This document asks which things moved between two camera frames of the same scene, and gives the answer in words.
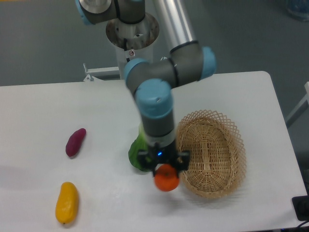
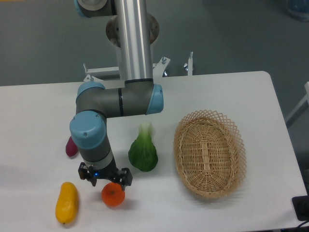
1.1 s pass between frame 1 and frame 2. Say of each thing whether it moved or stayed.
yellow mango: stayed
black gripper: moved
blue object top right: stayed
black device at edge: stayed
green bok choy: stayed
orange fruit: moved
